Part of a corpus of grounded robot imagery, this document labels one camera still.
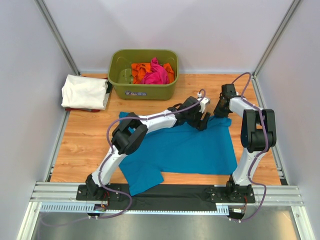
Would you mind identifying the blue t shirt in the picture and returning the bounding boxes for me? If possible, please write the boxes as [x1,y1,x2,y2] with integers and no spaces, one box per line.
[119,116,237,196]

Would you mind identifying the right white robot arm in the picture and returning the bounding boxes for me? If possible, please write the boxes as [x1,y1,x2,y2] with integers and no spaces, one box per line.
[213,84,277,202]

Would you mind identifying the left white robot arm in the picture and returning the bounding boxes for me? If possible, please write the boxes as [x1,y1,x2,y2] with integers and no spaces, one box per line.
[85,93,210,201]

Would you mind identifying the pink t shirt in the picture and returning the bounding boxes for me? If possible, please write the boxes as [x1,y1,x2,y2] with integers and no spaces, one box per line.
[141,57,170,85]

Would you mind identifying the orange t shirt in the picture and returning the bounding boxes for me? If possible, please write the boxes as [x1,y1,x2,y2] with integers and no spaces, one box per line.
[131,63,175,84]

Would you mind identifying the black cloth strip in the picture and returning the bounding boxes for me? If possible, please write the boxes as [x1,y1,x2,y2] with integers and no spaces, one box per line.
[129,184,217,211]

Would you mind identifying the olive green plastic tub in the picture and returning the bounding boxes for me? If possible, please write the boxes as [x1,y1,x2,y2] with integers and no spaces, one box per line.
[108,49,179,100]

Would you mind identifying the folded white t shirt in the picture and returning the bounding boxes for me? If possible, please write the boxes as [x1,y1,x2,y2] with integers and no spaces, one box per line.
[61,74,109,110]

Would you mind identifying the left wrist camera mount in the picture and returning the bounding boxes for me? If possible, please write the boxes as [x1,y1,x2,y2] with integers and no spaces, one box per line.
[197,91,211,114]

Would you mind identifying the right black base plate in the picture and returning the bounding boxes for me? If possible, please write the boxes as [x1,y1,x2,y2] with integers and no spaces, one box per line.
[204,185,256,204]

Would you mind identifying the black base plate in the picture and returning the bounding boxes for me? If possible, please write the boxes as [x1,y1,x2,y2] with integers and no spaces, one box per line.
[75,184,124,202]
[204,185,256,204]

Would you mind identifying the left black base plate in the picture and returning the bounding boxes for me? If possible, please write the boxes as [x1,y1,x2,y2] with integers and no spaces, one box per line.
[75,184,124,202]

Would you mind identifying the white slotted cable duct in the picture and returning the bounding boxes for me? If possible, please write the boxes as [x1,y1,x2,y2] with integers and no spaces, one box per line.
[39,202,245,216]

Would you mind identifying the aluminium frame rail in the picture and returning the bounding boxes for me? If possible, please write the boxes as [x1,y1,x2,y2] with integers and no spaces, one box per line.
[29,182,304,207]

